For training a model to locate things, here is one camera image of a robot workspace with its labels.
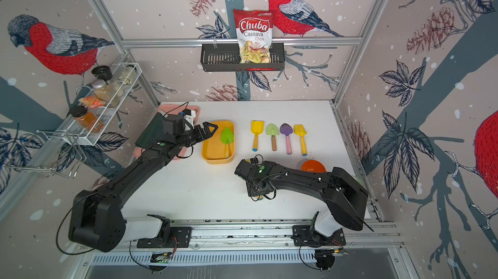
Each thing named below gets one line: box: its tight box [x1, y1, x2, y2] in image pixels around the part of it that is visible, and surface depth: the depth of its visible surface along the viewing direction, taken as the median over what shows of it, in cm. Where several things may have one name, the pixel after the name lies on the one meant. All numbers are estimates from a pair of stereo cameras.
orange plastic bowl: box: [300, 159, 327, 173], surface depth 90 cm
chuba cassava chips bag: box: [233, 9, 275, 64], surface depth 85 cm
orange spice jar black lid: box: [70, 105, 105, 134], surface depth 67 cm
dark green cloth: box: [134, 112, 165, 149], surface depth 108 cm
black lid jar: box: [91, 64, 114, 82], surface depth 75 cm
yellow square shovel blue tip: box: [250, 120, 265, 152], surface depth 109 cm
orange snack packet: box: [78, 94, 105, 110], surface depth 71 cm
